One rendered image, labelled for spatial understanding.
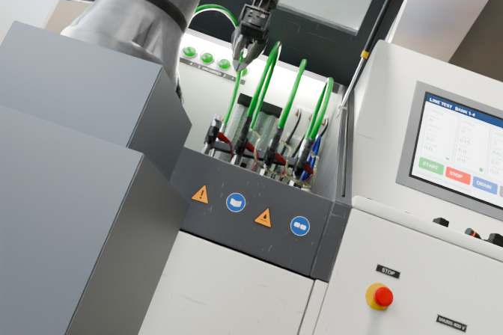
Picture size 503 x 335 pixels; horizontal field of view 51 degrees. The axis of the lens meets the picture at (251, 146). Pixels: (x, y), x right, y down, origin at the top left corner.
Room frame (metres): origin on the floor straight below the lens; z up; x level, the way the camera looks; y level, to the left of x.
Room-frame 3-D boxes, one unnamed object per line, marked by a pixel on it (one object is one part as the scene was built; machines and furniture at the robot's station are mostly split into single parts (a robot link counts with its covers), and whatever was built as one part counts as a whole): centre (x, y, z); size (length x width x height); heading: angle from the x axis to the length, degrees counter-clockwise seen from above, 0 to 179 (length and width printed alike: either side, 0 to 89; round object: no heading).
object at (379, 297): (1.01, -0.33, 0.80); 0.05 x 0.04 x 0.05; 88
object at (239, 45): (1.20, 0.12, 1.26); 0.06 x 0.03 x 0.09; 178
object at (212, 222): (1.07, 0.11, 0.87); 0.62 x 0.04 x 0.16; 88
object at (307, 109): (1.56, -0.14, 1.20); 0.13 x 0.03 x 0.31; 88
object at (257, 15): (1.20, 0.10, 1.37); 0.09 x 0.08 x 0.12; 178
